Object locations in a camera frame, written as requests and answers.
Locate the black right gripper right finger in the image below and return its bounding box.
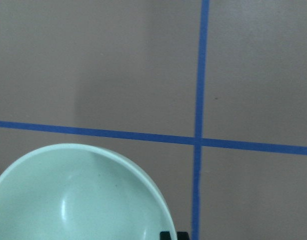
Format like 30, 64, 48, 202
176, 231, 190, 240

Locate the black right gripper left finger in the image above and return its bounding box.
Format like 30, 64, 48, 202
159, 231, 172, 240

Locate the green bowl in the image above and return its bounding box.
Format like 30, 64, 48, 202
0, 143, 177, 240

